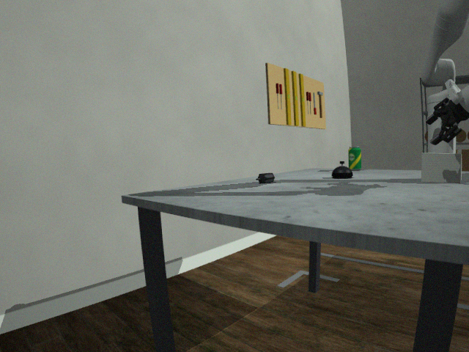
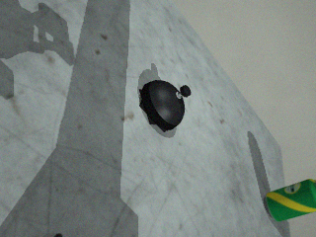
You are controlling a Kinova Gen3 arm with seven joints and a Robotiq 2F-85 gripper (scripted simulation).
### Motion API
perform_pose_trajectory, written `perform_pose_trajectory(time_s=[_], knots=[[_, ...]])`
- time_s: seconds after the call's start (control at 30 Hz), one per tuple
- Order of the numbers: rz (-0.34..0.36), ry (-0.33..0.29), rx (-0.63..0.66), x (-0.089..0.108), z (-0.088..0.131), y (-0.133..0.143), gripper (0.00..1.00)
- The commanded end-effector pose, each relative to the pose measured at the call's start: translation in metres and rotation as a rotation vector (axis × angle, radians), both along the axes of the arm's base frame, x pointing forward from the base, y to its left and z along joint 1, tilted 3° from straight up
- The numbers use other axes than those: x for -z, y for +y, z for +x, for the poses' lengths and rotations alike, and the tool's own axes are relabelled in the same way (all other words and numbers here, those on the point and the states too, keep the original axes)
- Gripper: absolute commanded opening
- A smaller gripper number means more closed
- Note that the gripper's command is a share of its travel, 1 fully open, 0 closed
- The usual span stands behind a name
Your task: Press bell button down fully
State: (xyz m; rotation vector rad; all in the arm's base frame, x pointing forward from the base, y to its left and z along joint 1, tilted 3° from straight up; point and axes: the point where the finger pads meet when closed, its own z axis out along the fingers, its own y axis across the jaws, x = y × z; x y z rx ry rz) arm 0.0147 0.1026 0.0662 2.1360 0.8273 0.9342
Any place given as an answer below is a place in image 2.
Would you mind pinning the green drink can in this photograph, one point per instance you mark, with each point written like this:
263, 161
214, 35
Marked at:
291, 201

